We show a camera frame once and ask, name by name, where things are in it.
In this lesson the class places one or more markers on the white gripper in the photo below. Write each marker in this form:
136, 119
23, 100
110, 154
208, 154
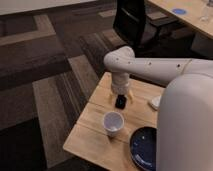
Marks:
120, 85

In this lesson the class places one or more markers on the black eraser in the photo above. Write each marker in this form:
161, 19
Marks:
120, 102

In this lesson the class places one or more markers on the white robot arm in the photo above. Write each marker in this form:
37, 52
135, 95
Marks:
185, 112

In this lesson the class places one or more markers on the white sponge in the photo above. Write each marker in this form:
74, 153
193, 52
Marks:
155, 102

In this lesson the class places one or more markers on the white paper cup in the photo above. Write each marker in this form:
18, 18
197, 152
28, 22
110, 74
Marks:
113, 122

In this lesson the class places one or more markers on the dark blue plate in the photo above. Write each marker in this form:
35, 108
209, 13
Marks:
143, 148

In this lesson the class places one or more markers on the black office chair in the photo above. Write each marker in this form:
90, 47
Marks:
134, 25

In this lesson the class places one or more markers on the blue round coaster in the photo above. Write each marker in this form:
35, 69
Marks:
179, 11

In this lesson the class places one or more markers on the clear drinking glass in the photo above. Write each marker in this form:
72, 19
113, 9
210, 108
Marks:
207, 11

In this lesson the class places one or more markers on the wooden desk in background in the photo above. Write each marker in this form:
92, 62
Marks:
191, 18

